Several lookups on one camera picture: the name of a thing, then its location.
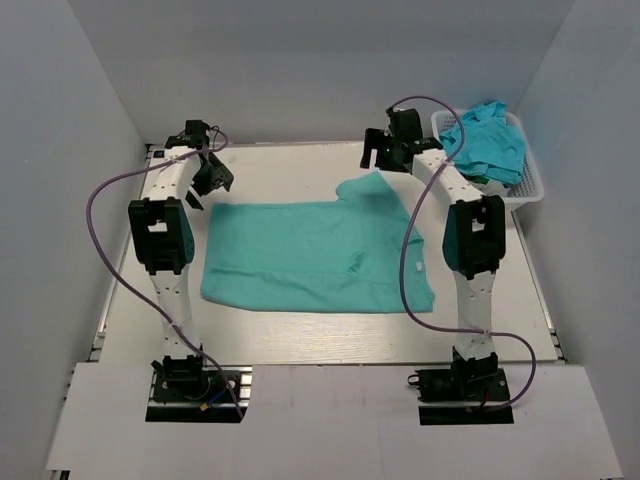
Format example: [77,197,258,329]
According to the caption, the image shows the teal green t shirt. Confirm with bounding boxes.
[200,172,435,314]

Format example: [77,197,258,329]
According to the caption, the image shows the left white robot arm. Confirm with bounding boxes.
[128,120,234,399]

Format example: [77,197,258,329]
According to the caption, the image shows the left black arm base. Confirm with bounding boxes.
[145,356,252,424]

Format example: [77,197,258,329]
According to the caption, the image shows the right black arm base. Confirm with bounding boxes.
[407,368,514,426]

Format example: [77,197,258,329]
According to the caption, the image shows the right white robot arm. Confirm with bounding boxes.
[360,107,506,399]

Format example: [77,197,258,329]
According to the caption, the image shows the blue t shirt in basket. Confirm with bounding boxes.
[439,101,526,186]

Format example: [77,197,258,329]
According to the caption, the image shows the grey cloth in basket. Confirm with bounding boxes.
[476,179,510,198]

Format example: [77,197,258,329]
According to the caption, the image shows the white plastic basket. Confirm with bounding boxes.
[431,110,544,211]

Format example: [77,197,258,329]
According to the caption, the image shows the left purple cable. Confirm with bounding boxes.
[85,124,247,419]

